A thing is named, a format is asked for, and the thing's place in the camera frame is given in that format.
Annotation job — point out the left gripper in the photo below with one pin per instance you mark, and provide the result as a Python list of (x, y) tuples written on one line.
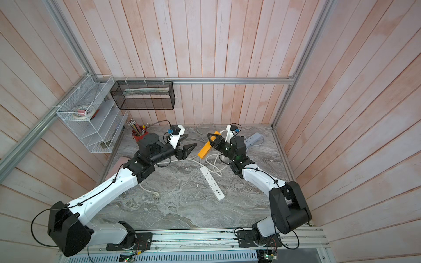
[(183, 153)]

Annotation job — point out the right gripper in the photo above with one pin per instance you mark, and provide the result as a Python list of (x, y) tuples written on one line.
[(220, 139)]

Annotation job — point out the yellow power strip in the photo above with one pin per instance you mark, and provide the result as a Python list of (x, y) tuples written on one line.
[(206, 149)]

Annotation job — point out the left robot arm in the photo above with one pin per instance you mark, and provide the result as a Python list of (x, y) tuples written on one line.
[(70, 225)]

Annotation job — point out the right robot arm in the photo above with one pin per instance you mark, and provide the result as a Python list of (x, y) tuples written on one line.
[(288, 207)]

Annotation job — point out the grey power strip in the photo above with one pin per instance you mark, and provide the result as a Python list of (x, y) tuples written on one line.
[(254, 140)]

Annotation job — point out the white power strip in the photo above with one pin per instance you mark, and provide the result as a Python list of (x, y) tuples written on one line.
[(212, 183)]

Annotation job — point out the pencils and pens bundle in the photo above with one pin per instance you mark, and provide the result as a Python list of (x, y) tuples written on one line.
[(134, 125)]

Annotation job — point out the red metal pencil cup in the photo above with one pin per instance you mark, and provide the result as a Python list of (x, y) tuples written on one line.
[(139, 136)]

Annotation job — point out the pink case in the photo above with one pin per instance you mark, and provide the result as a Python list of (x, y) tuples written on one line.
[(114, 169)]

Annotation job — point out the tape roll on shelf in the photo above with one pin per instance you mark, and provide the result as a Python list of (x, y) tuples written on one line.
[(83, 112)]

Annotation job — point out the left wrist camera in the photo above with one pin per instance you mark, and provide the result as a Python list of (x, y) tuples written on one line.
[(175, 133)]

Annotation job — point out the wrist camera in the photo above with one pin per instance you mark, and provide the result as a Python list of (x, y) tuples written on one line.
[(232, 130), (175, 133)]

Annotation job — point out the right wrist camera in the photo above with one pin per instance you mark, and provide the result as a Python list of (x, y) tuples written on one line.
[(232, 130)]

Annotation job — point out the black mesh wall basket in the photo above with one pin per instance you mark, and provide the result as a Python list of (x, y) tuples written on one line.
[(143, 95)]

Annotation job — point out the white wire mesh shelf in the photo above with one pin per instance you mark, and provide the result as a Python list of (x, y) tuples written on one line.
[(100, 133)]

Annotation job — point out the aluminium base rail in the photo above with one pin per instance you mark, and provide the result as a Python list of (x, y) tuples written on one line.
[(304, 245)]

